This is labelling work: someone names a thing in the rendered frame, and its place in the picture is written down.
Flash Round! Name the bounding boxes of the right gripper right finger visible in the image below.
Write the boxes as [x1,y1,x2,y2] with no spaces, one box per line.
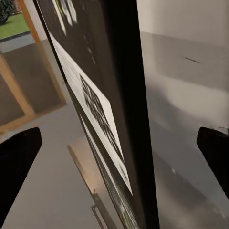
[197,127,229,198]

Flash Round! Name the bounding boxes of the poster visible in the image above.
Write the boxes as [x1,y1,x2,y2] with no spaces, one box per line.
[33,0,160,229]

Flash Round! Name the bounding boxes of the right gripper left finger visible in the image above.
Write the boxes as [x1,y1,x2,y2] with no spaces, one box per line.
[0,127,42,229]

